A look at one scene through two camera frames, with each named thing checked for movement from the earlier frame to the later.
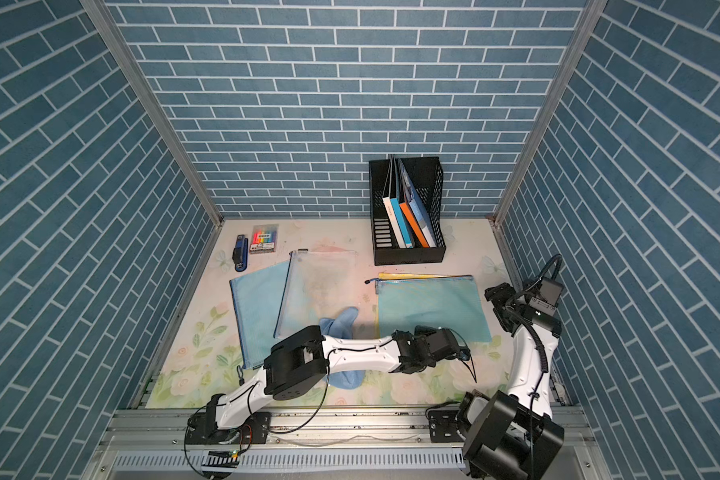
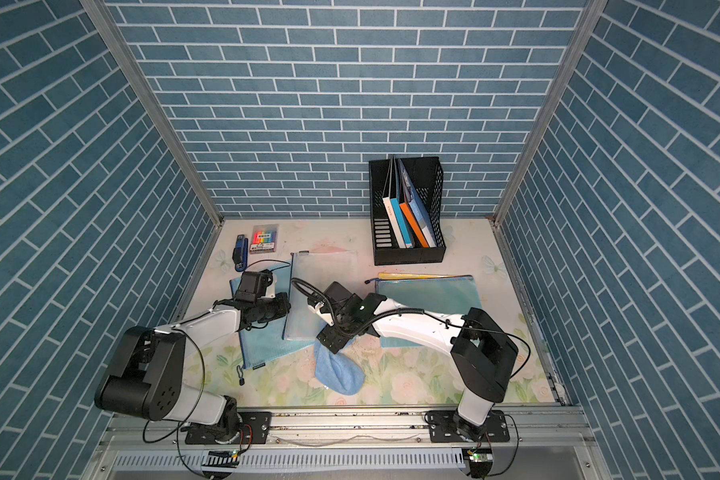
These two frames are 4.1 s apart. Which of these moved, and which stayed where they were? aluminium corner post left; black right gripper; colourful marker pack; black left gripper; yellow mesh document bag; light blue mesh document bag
Moved: black left gripper; black right gripper
Stayed: yellow mesh document bag; light blue mesh document bag; aluminium corner post left; colourful marker pack
